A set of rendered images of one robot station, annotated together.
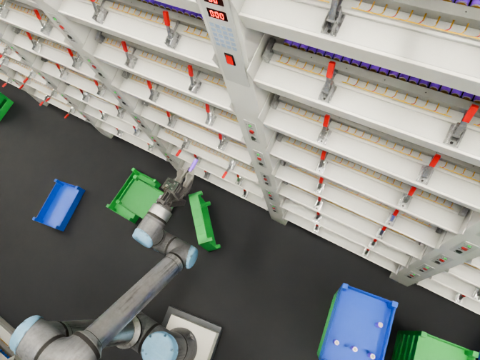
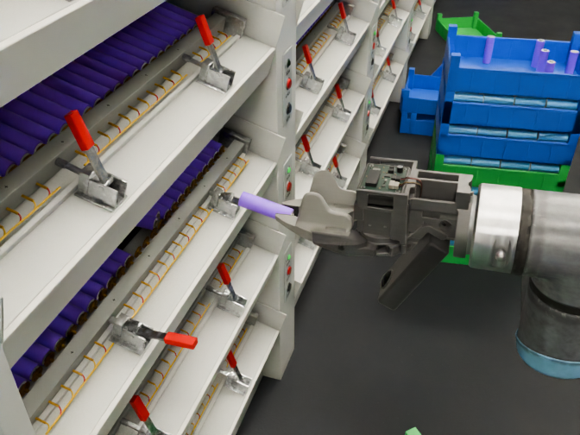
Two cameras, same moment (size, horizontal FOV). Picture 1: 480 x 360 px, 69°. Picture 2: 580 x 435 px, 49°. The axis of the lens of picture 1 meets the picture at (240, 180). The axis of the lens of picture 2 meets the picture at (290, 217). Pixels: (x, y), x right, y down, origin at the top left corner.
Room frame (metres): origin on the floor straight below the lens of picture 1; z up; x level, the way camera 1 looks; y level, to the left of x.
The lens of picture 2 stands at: (1.11, 0.68, 1.08)
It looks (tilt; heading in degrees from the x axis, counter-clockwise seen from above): 36 degrees down; 235
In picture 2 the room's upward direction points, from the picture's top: straight up
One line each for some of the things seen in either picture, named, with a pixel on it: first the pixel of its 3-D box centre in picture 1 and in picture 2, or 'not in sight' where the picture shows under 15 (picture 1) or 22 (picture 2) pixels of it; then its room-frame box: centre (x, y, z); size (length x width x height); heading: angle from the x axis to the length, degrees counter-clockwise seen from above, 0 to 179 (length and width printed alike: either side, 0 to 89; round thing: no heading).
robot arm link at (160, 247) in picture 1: (160, 240); (564, 313); (0.56, 0.43, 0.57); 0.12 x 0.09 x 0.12; 39
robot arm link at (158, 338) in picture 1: (163, 348); not in sight; (0.18, 0.64, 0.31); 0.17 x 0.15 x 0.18; 39
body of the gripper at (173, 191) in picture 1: (171, 195); (412, 211); (0.68, 0.29, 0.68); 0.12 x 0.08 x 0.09; 128
